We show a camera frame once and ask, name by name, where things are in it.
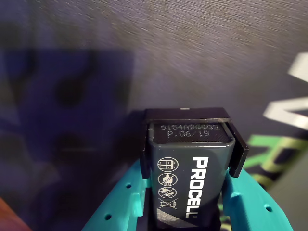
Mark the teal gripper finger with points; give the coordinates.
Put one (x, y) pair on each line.
(120, 204)
(250, 211)

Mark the black Procell battery pack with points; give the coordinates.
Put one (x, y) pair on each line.
(192, 168)

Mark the white open cardboard box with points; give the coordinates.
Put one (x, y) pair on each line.
(293, 197)

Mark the dark WOWROBO mat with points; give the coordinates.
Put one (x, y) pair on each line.
(192, 60)

